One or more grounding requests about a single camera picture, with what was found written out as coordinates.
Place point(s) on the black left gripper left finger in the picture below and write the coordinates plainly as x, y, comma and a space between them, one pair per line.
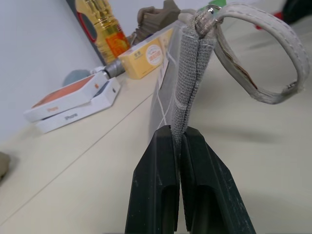
151, 180

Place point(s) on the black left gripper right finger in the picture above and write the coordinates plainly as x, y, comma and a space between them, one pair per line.
209, 185

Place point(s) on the grey grid zipper pouch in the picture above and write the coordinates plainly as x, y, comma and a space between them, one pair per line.
192, 78

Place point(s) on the white phone box dark print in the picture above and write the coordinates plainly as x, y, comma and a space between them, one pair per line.
80, 111

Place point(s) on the silver metal cylinder tool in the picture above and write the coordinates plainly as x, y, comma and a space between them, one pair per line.
111, 69

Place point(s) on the white phone box orange print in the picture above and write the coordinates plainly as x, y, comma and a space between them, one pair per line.
65, 96

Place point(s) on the yellow cardboard box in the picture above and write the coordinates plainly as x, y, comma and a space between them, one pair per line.
143, 58

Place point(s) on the grey-blue round object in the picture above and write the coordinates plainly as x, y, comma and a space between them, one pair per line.
74, 76

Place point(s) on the yellow cooking oil bottle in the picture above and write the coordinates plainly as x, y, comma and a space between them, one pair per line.
107, 31

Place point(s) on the black object with red part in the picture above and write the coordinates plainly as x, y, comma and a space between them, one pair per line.
296, 11

